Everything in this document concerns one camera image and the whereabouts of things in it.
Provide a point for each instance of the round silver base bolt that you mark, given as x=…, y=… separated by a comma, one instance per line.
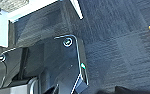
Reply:
x=68, y=42

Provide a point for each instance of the grey robot torso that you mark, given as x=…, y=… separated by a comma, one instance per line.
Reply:
x=14, y=87

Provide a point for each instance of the cyan base light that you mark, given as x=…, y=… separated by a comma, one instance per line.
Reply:
x=83, y=66

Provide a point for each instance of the white wardrobe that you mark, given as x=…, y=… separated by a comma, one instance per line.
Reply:
x=34, y=11

